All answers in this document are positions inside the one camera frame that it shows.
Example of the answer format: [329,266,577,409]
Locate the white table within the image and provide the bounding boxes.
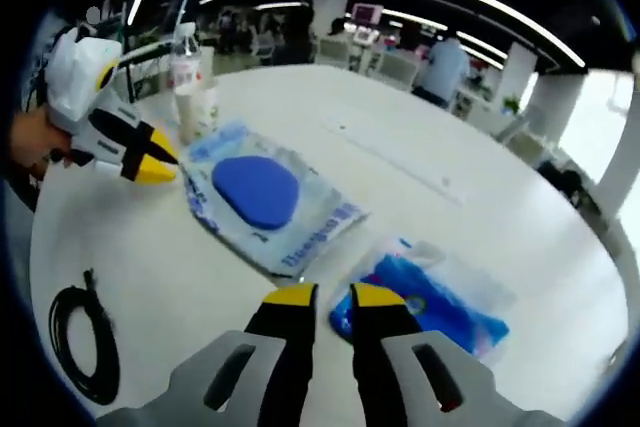
[28,64,630,423]

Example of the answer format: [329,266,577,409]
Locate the blue and white packet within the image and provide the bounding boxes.
[180,118,370,279]

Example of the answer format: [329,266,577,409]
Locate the blue tissue pack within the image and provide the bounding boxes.
[328,235,512,366]

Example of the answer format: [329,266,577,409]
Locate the person's left hand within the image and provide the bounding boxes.
[8,109,74,181]

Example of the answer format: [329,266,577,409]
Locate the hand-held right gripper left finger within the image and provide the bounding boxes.
[164,281,320,427]

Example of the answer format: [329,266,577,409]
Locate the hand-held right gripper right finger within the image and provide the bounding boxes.
[349,281,561,427]

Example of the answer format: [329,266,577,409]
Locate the black cable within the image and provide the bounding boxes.
[47,268,122,407]

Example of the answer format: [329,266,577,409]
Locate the small pink screen monitor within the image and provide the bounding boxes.
[351,2,385,24]

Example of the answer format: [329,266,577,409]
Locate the printed paper cup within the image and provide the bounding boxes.
[174,79,221,146]

